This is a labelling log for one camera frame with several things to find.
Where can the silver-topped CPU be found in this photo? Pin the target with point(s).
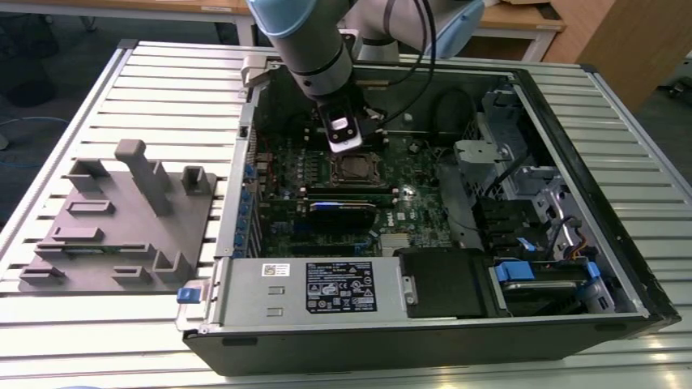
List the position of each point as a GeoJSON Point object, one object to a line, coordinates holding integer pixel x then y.
{"type": "Point", "coordinates": [359, 170]}

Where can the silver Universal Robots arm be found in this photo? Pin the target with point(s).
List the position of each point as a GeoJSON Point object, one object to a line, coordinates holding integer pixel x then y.
{"type": "Point", "coordinates": [314, 61]}

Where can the black RAM slot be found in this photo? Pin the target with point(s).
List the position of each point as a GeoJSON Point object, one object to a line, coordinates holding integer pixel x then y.
{"type": "Point", "coordinates": [351, 189]}
{"type": "Point", "coordinates": [351, 199]}

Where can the CPU socket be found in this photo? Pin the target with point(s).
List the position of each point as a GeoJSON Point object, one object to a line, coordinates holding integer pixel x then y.
{"type": "Point", "coordinates": [332, 183]}

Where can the copper coloured tube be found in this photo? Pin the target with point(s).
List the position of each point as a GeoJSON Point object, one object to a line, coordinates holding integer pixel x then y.
{"type": "Point", "coordinates": [374, 83]}

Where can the green motherboard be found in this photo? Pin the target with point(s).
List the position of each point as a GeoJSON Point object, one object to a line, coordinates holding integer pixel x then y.
{"type": "Point", "coordinates": [422, 202]}

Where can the perforated metal drive cage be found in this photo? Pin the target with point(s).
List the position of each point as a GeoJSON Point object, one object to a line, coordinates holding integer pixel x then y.
{"type": "Point", "coordinates": [479, 156]}

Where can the black graphics card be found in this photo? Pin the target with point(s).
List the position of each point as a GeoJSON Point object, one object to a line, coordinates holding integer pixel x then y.
{"type": "Point", "coordinates": [340, 216]}

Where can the silver chipset heatsink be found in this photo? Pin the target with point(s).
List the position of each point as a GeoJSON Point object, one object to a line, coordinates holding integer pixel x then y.
{"type": "Point", "coordinates": [395, 243]}

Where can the black plastic disk bay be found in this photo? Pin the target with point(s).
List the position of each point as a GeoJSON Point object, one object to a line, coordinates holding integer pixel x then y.
{"type": "Point", "coordinates": [503, 227]}

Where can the silver metal disk bay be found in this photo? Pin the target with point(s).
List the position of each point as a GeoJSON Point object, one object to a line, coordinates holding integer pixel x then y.
{"type": "Point", "coordinates": [551, 190]}

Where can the black fan shroud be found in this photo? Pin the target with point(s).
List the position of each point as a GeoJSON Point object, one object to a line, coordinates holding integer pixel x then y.
{"type": "Point", "coordinates": [448, 283]}

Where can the hard disk in blue carrier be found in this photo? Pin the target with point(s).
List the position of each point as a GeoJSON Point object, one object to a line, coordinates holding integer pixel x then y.
{"type": "Point", "coordinates": [514, 270]}

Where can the silver power supply unit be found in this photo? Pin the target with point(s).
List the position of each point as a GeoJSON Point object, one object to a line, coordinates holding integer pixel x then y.
{"type": "Point", "coordinates": [254, 291]}

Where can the grey parts rack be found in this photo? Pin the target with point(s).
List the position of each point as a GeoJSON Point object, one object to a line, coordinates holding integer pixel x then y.
{"type": "Point", "coordinates": [130, 227]}

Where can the blue case latch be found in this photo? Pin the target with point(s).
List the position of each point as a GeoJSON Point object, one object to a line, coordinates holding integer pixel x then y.
{"type": "Point", "coordinates": [187, 295]}

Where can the black PC case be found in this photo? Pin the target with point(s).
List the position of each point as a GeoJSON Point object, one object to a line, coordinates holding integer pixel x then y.
{"type": "Point", "coordinates": [379, 348]}

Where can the wooden cabinet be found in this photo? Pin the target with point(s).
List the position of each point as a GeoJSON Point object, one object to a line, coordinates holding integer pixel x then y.
{"type": "Point", "coordinates": [638, 40]}

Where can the green RAM stick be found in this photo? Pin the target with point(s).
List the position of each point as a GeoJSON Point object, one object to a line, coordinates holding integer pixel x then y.
{"type": "Point", "coordinates": [92, 249]}

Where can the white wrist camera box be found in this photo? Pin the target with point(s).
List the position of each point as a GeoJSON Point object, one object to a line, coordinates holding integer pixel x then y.
{"type": "Point", "coordinates": [346, 142]}

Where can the wooden desk white frame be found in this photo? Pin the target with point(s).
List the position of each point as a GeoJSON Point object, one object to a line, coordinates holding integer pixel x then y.
{"type": "Point", "coordinates": [108, 5]}
{"type": "Point", "coordinates": [524, 24]}

